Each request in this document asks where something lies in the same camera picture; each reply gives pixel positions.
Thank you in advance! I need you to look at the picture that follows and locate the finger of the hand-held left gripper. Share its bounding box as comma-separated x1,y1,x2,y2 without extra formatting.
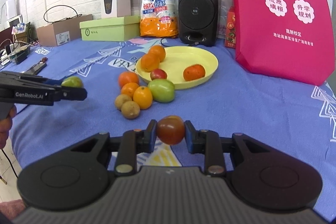
16,73,64,86
52,85,88,102

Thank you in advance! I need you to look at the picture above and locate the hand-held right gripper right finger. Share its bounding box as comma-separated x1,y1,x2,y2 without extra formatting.
184,120,272,176

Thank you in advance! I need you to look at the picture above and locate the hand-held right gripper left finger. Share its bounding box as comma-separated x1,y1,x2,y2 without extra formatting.
70,119,158,176

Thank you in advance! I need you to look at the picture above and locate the small green tomato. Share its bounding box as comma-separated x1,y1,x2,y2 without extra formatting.
61,76,84,89

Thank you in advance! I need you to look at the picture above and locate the dark red tomato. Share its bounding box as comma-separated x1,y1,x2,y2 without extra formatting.
157,115,186,146

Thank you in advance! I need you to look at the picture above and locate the yellow plastic plate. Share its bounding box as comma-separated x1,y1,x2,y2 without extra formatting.
135,46,219,90

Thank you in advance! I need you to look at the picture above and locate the person's left hand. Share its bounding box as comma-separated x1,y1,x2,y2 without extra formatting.
0,105,17,150

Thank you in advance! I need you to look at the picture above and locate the black phone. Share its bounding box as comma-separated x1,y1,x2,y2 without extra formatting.
21,63,48,75

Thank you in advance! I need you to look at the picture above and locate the brown kiwi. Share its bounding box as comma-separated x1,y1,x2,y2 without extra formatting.
115,94,132,111
121,101,140,119

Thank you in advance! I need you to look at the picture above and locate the yellow-orange citrus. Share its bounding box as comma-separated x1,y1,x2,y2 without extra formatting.
133,86,153,110

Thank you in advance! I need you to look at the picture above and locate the black power adapter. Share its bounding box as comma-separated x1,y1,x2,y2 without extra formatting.
9,51,29,65

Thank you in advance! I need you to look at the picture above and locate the large green mango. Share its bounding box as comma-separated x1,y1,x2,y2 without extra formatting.
147,79,175,103

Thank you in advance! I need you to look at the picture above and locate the orange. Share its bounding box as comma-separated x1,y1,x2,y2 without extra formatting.
141,53,160,72
118,71,140,88
121,82,140,98
183,64,206,82
148,45,166,62

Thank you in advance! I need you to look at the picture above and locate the blue printed blanket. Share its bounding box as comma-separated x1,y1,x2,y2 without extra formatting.
9,36,336,170

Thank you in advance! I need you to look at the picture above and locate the red apple on plate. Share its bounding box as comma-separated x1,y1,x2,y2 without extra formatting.
150,69,168,81

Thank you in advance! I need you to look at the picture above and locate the white microwave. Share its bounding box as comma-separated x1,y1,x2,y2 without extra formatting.
7,15,24,28

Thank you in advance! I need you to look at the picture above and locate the light green shoe box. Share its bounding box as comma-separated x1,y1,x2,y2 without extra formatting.
79,15,140,41

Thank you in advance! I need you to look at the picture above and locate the white appliance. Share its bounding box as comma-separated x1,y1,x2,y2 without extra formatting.
5,0,17,20

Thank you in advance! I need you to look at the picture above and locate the white cup box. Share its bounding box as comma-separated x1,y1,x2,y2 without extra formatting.
101,0,131,18

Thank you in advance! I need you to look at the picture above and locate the small red carton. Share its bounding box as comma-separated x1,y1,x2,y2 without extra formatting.
225,6,237,49

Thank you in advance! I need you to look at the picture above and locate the pink clothing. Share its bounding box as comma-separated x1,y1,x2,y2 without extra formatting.
0,199,27,220

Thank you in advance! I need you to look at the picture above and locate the orange pack of paper cups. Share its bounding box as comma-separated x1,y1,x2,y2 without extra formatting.
138,0,179,38

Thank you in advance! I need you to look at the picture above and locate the pink tote bag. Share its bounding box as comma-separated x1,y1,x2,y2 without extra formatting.
229,0,336,86

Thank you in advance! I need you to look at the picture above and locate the black speaker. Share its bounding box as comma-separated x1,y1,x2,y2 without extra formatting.
178,0,219,47

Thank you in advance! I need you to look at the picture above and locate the cardboard box with handle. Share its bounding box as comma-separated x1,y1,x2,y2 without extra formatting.
36,7,93,46

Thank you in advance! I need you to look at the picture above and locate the black floor cable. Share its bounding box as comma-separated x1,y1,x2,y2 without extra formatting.
0,148,17,184

